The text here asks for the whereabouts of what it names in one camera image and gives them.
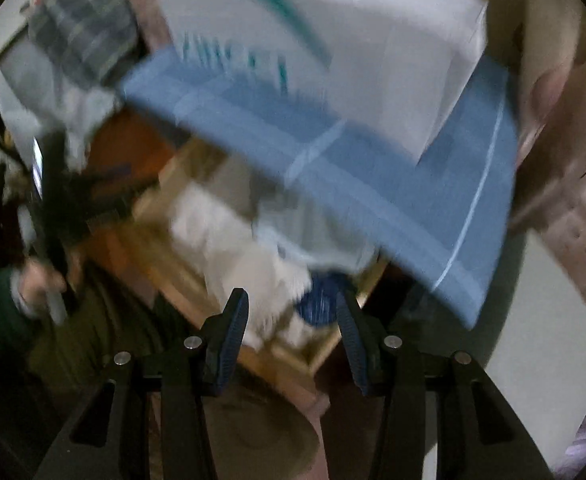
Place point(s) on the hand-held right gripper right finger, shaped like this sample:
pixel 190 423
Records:
pixel 355 345

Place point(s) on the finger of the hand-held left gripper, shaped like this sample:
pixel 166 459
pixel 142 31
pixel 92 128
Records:
pixel 115 204
pixel 113 174

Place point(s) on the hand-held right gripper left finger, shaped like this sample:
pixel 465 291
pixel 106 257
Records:
pixel 235 340

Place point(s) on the wooden drawer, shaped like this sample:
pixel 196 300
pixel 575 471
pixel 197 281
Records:
pixel 293 360

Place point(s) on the white underwear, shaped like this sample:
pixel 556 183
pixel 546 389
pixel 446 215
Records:
pixel 223 260

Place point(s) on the white cardboard box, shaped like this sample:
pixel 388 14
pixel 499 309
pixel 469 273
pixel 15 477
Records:
pixel 388 60

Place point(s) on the person's left hand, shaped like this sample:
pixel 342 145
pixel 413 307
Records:
pixel 35 285

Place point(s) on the brown wooden cabinet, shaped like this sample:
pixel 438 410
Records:
pixel 133 145

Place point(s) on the dark blue rolled cloth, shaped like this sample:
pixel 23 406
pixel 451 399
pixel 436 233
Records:
pixel 318 305

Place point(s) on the crumpled white cloth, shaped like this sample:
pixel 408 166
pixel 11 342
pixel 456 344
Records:
pixel 33 105

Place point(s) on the light grey folded cloth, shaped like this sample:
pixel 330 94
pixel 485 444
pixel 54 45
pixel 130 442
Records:
pixel 318 240

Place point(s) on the grey plaid cloth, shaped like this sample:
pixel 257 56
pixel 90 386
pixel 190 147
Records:
pixel 88 25

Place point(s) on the blue cloth with white grid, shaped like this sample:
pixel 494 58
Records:
pixel 398 200

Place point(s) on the grey flat board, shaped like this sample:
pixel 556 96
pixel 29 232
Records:
pixel 538 340

